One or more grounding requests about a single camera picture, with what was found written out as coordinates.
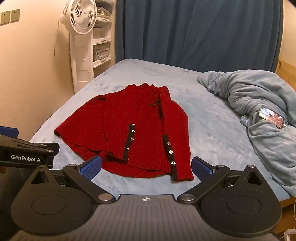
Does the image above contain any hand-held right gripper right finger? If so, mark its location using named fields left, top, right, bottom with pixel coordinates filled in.
left=177, top=156, right=265, bottom=204

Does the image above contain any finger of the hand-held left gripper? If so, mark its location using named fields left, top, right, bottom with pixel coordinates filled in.
left=0, top=126, right=19, bottom=138

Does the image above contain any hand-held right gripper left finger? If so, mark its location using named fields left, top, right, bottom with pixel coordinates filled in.
left=29, top=155, right=116, bottom=204

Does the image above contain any red knit cardigan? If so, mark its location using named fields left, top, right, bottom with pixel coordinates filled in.
left=54, top=83, right=195, bottom=182

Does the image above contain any bed with light blue sheet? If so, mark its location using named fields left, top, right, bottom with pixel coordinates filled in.
left=29, top=58, right=296, bottom=234

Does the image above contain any grey fleece blanket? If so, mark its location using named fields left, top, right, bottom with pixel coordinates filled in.
left=196, top=70, right=296, bottom=197

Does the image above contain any smartphone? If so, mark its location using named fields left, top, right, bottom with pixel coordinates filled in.
left=258, top=105, right=285, bottom=129

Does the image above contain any white plastic shelf unit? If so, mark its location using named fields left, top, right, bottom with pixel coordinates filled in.
left=75, top=0, right=115, bottom=92

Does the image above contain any white standing fan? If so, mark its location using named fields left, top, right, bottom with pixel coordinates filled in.
left=58, top=0, right=97, bottom=94

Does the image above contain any dark blue curtain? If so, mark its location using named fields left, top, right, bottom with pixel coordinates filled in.
left=115, top=0, right=284, bottom=73

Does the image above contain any white fan power cord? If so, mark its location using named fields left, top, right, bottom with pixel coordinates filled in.
left=54, top=20, right=63, bottom=59

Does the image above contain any white charging cable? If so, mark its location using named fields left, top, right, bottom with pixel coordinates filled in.
left=282, top=124, right=296, bottom=143

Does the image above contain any wall socket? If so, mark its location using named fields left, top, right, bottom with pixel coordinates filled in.
left=10, top=9, right=21, bottom=23
left=0, top=11, right=11, bottom=25

